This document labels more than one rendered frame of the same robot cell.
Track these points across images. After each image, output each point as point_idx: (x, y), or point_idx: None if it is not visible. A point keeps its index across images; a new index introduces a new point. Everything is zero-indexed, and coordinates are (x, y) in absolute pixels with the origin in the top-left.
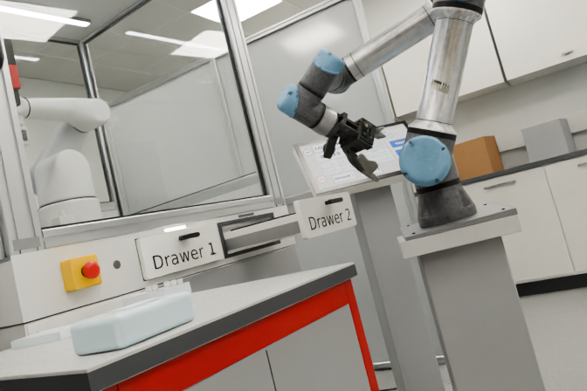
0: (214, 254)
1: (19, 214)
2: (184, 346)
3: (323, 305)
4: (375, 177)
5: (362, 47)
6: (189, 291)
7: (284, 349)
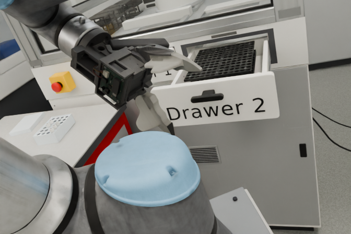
0: (170, 74)
1: (26, 47)
2: None
3: None
4: (166, 130)
5: None
6: (54, 138)
7: None
